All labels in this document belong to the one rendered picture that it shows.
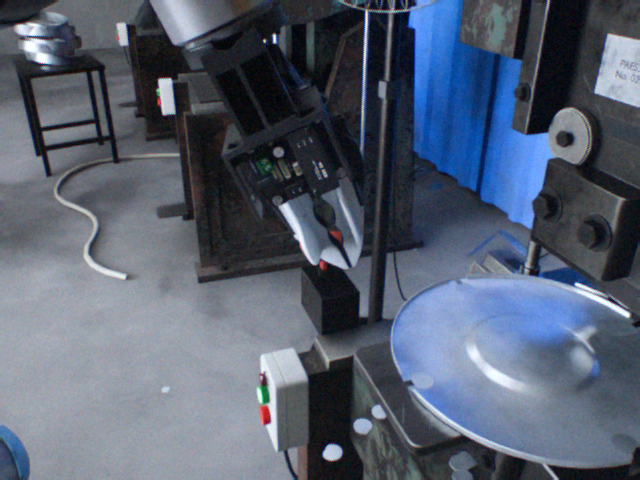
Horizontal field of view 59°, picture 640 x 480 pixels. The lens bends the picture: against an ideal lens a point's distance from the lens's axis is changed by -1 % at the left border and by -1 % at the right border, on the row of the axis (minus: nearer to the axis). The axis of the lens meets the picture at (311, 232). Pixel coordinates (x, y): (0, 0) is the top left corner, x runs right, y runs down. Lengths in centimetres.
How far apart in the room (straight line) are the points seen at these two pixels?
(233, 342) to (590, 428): 143
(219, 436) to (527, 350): 110
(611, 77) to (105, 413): 149
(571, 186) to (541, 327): 18
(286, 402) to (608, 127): 53
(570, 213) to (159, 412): 133
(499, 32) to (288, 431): 59
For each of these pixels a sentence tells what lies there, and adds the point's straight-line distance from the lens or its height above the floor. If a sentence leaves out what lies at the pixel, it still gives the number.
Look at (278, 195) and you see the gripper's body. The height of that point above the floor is 101.
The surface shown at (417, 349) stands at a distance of 62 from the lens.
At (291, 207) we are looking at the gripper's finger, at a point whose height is 98.
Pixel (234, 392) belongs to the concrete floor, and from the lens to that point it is 171.
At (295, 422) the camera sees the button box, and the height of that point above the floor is 55.
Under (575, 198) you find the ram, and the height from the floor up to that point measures 95.
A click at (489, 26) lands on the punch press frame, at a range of 63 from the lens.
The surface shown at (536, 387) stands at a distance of 60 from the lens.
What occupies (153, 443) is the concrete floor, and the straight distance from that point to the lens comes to 162.
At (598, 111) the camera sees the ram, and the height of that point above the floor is 102.
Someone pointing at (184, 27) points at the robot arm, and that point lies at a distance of 37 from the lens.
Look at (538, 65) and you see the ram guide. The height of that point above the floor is 106.
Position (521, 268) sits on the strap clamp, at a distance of 82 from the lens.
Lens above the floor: 117
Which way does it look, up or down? 28 degrees down
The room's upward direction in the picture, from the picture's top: straight up
